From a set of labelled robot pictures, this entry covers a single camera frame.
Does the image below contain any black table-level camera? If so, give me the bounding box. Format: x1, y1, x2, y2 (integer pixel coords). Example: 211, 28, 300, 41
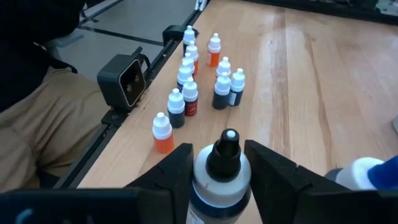
96, 53, 147, 112

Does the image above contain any small orange dropper bottle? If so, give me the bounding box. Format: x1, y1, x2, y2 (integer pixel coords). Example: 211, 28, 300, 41
185, 40, 200, 75
206, 32, 222, 68

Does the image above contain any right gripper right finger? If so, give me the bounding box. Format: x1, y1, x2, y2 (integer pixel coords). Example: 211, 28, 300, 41
244, 139, 398, 224

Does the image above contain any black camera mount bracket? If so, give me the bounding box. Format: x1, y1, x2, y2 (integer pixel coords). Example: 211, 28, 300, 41
101, 108, 129, 128

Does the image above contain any small orange bottle yellow label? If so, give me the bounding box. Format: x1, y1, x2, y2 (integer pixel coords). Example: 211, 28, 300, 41
152, 112, 175, 155

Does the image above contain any small maroon dropper bottle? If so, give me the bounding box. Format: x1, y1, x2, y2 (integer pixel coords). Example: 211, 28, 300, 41
182, 52, 196, 77

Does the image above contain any small blue-label dropper bottle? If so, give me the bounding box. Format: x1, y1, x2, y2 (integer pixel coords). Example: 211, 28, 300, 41
228, 68, 246, 107

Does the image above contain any large blue-cap coloring bottle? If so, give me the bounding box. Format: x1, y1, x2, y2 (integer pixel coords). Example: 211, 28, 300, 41
325, 155, 398, 191

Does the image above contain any small Dark Blue dropper bottle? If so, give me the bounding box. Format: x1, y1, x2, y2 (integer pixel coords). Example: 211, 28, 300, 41
167, 88, 186, 129

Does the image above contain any large black-cap coloring bottle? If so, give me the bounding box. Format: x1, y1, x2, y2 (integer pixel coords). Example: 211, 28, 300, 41
185, 128, 252, 224

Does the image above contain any small white-cap dropper bottle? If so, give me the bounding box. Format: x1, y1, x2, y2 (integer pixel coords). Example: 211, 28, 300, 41
216, 56, 232, 78

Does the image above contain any small Taro Purple dropper bottle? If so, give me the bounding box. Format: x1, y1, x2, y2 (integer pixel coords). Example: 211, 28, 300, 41
177, 60, 193, 93

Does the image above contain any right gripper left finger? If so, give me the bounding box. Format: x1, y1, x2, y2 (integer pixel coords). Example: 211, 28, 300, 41
0, 142, 195, 224

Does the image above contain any small red-label dropper bottle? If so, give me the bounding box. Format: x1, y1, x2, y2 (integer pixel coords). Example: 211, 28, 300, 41
182, 77, 199, 117

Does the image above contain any black edge clamp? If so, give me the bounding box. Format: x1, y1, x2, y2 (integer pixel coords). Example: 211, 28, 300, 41
162, 24, 200, 47

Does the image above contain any person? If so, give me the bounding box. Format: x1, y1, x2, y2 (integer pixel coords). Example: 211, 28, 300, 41
0, 0, 111, 194

